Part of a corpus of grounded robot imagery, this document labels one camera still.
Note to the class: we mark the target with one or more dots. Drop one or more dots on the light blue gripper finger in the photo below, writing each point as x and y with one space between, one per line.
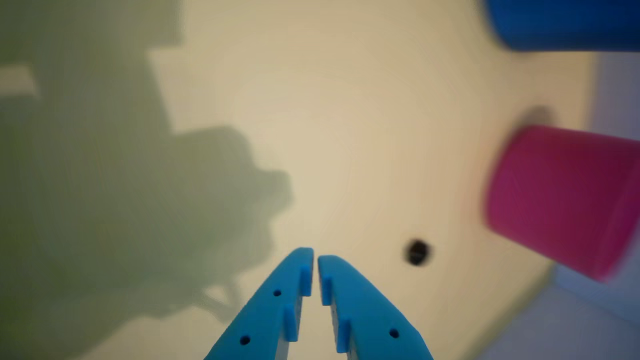
370 325
265 320

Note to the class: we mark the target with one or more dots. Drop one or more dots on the metal hex nut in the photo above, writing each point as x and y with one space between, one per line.
417 252

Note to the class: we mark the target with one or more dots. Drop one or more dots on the yellow paper mat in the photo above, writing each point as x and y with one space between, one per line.
350 125

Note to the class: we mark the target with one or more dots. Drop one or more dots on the pink round cup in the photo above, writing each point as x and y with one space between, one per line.
560 200

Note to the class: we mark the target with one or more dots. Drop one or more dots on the blue round cup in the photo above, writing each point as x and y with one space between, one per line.
565 22

